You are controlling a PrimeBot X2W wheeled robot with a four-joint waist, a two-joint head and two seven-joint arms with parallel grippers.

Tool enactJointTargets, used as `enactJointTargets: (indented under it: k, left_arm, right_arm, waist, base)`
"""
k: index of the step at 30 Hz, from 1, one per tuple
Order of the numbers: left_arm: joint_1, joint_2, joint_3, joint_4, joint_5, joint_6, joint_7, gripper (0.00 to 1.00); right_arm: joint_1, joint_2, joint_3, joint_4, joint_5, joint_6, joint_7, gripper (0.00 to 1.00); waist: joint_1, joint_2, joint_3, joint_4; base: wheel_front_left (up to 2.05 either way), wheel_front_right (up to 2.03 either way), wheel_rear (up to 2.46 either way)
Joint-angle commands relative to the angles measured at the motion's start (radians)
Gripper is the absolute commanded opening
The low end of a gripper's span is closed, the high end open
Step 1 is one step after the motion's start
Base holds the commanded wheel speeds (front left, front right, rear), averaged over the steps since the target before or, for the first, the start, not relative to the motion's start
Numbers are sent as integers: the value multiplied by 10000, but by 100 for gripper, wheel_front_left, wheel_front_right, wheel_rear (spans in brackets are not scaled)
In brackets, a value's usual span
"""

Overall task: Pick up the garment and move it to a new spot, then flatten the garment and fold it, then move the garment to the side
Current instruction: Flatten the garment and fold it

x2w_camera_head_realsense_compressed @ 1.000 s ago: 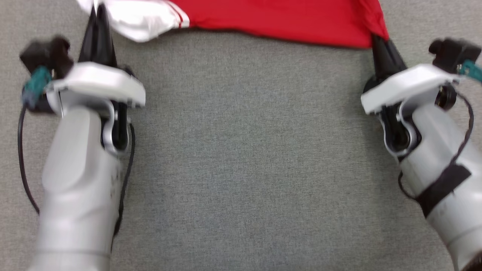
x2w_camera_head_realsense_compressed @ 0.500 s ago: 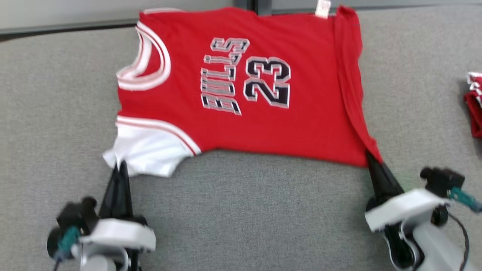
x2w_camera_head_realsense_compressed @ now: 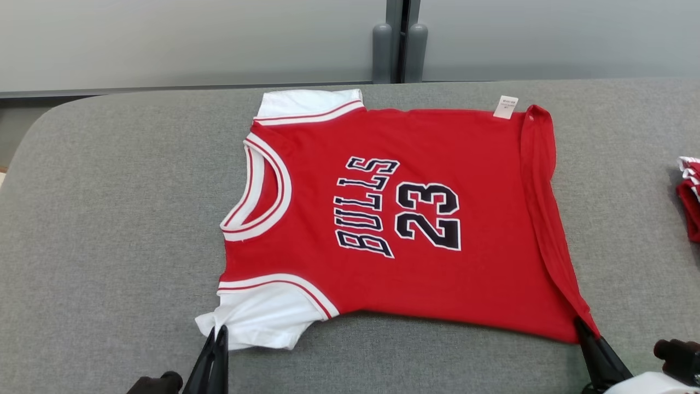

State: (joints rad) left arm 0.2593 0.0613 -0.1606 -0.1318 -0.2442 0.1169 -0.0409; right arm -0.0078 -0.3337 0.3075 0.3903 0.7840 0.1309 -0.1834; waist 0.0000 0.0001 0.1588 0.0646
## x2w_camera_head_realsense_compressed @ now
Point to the red shorts with white trim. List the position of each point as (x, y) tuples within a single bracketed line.
[(692, 208)]

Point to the grey fabric sofa seat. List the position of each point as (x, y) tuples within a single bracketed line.
[(109, 246)]

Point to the grey rounded post foot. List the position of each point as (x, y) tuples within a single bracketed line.
[(416, 54), (382, 54)]

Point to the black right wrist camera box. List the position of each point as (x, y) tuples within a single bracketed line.
[(681, 361)]

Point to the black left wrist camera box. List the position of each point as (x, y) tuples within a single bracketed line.
[(156, 384)]

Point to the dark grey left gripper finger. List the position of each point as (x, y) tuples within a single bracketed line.
[(220, 372), (201, 372)]

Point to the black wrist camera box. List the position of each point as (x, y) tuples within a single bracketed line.
[(681, 361), (156, 384)]

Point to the grey partition base rail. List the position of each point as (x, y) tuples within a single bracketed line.
[(164, 90)]

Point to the grey partition post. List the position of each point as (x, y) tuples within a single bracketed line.
[(403, 33)]

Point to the red Bulls 23 jersey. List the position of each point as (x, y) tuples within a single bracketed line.
[(481, 273)]

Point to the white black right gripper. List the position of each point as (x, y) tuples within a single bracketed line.
[(656, 386)]

